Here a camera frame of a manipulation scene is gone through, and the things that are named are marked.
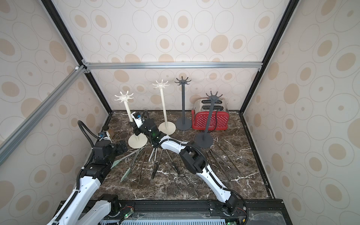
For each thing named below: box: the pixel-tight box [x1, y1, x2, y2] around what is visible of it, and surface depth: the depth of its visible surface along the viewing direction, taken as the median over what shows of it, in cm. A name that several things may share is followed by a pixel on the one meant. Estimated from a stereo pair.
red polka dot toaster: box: [191, 98, 230, 131], surface depth 101 cm
